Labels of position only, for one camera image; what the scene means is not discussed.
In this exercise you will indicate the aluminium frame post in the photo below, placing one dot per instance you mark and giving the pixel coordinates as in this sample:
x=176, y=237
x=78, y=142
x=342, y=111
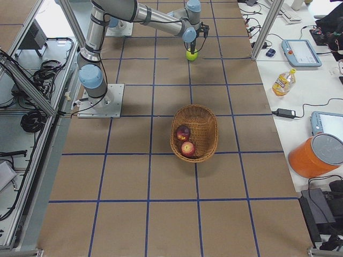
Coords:
x=266, y=27

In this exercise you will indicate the black power adapter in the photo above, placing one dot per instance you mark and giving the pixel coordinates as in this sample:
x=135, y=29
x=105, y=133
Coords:
x=285, y=113

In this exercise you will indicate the red apple yellow base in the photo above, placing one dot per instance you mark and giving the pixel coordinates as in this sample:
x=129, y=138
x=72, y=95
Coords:
x=188, y=149

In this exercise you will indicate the wicker basket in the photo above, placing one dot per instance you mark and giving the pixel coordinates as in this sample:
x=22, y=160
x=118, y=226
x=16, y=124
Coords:
x=203, y=126

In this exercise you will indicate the green apple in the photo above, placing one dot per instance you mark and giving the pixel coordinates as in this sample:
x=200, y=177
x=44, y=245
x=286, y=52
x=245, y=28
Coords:
x=191, y=56

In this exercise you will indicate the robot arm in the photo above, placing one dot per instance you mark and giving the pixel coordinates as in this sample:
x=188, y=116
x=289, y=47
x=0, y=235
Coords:
x=91, y=72
x=184, y=23

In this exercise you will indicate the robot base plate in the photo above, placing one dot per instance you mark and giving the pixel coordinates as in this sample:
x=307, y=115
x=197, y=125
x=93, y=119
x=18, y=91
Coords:
x=109, y=107

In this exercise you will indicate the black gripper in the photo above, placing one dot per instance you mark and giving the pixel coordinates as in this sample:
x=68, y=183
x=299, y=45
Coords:
x=192, y=45

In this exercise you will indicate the dark red apple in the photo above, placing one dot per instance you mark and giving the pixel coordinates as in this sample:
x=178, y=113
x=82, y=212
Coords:
x=183, y=133

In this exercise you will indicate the orange cylinder container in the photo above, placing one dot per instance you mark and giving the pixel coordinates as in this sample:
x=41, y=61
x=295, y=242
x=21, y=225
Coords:
x=316, y=156

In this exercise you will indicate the teach pendant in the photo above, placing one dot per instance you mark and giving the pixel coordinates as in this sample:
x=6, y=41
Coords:
x=326, y=122
x=300, y=53

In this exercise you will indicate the orange juice bottle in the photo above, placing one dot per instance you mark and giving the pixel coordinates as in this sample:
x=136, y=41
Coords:
x=284, y=83

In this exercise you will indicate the dark checkered pouch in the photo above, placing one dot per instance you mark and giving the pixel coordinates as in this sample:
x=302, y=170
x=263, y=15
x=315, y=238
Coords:
x=270, y=53

